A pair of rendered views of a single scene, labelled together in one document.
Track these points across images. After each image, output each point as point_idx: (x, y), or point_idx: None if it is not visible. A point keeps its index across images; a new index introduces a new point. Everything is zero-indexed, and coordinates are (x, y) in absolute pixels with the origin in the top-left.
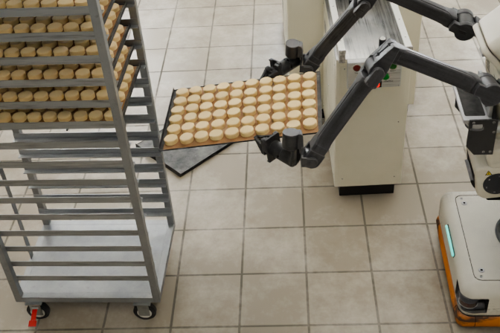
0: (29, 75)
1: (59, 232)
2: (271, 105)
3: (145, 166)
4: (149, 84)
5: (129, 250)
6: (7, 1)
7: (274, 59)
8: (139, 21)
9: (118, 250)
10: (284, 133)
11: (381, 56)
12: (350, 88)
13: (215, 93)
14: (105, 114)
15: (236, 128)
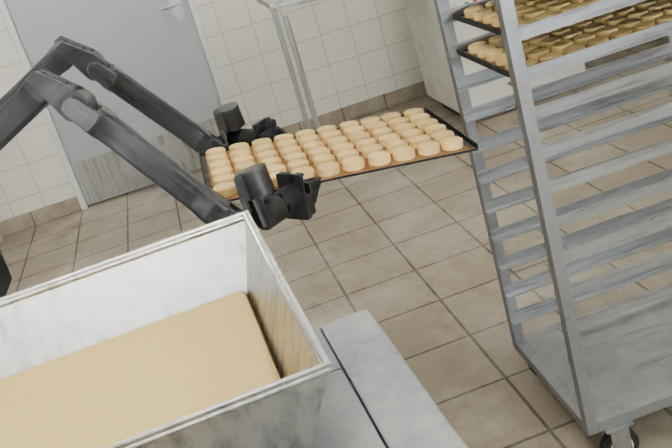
0: None
1: (607, 193)
2: (282, 162)
3: (586, 285)
4: (522, 129)
5: (526, 255)
6: None
7: (290, 173)
8: (497, 3)
9: (542, 251)
10: (234, 102)
11: (81, 44)
12: (135, 81)
13: (392, 157)
14: (482, 41)
15: (320, 131)
